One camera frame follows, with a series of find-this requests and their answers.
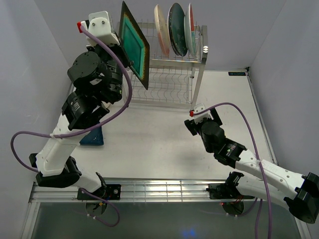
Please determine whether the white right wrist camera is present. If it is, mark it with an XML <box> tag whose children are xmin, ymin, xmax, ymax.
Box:
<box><xmin>189</xmin><ymin>103</ymin><xmax>213</xmax><ymax>124</ymax></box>

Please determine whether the dark teal floral plate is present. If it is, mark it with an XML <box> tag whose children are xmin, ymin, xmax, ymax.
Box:
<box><xmin>167</xmin><ymin>3</ymin><xmax>187</xmax><ymax>57</ymax></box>

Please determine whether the dark blue leaf-shaped dish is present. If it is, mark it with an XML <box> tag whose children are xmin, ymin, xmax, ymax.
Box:
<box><xmin>80</xmin><ymin>127</ymin><xmax>104</xmax><ymax>146</ymax></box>

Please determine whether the red and teal floral plate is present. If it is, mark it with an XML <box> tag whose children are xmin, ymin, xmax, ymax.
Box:
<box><xmin>184</xmin><ymin>3</ymin><xmax>196</xmax><ymax>57</ymax></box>

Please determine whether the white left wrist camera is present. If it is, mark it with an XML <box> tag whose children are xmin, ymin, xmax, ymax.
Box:
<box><xmin>77</xmin><ymin>11</ymin><xmax>120</xmax><ymax>47</ymax></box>

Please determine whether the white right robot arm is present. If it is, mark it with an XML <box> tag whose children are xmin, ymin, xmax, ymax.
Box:
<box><xmin>184</xmin><ymin>104</ymin><xmax>319</xmax><ymax>224</ymax></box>

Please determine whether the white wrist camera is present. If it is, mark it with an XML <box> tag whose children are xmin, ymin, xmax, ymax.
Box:
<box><xmin>189</xmin><ymin>103</ymin><xmax>213</xmax><ymax>124</ymax></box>
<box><xmin>77</xmin><ymin>11</ymin><xmax>120</xmax><ymax>47</ymax></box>

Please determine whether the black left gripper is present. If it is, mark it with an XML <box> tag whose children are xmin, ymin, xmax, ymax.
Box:
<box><xmin>86</xmin><ymin>30</ymin><xmax>134</xmax><ymax>102</ymax></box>

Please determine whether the green square plate dark rim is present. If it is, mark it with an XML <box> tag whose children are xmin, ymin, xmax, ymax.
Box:
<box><xmin>119</xmin><ymin>1</ymin><xmax>150</xmax><ymax>90</ymax></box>

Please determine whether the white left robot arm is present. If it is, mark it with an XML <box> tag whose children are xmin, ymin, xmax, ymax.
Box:
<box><xmin>29</xmin><ymin>45</ymin><xmax>123</xmax><ymax>199</ymax></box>

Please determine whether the two-tier steel dish rack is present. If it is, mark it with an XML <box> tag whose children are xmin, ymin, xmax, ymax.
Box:
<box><xmin>129</xmin><ymin>21</ymin><xmax>208</xmax><ymax>109</ymax></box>

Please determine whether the cream and pink plate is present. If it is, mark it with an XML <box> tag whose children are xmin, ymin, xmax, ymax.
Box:
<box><xmin>154</xmin><ymin>4</ymin><xmax>170</xmax><ymax>57</ymax></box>

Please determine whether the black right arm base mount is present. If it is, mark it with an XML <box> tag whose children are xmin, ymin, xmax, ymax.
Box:
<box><xmin>206</xmin><ymin>183</ymin><xmax>241</xmax><ymax>199</ymax></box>

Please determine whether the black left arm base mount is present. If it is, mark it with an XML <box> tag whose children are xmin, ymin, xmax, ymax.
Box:
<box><xmin>77</xmin><ymin>184</ymin><xmax>121</xmax><ymax>200</ymax></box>

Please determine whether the right corner table label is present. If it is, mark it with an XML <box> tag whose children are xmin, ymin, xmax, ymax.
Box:
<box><xmin>228</xmin><ymin>72</ymin><xmax>246</xmax><ymax>76</ymax></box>

